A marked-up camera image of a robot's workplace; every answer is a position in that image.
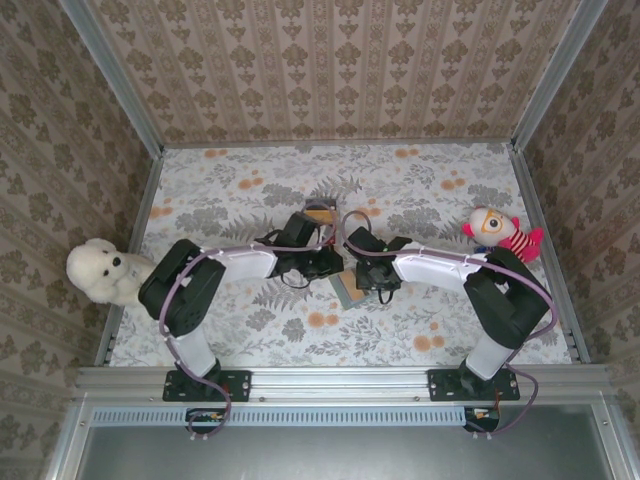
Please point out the tan card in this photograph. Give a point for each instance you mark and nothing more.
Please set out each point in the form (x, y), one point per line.
(352, 296)

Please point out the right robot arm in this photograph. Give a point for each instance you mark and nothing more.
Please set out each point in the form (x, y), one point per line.
(510, 305)

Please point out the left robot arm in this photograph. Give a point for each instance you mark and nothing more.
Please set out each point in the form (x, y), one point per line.
(185, 290)

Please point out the beige card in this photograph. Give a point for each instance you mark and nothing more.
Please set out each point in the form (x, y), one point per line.
(325, 216)

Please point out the floral table cover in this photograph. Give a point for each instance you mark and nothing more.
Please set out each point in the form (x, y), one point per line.
(400, 325)

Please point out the white and pink fish plush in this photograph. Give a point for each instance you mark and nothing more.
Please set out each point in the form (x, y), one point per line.
(487, 225)

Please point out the black connector box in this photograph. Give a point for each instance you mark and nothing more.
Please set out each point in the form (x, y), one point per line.
(205, 417)
(482, 417)

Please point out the grey metal panel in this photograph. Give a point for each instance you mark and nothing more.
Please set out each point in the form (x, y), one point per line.
(350, 455)

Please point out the white teddy bear plush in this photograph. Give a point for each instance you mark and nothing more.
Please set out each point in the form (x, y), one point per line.
(100, 270)

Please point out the aluminium back rail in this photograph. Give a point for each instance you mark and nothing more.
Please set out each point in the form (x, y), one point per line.
(340, 145)

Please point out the aluminium front rail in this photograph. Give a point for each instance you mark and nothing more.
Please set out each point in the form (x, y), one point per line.
(340, 377)

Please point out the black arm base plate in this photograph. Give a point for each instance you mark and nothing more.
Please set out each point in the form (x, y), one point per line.
(240, 385)
(442, 385)

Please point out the aluminium side rail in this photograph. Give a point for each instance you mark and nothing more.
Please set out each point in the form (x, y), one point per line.
(140, 225)
(540, 225)

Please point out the aluminium corner post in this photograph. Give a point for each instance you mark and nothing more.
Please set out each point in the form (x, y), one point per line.
(560, 75)
(115, 75)

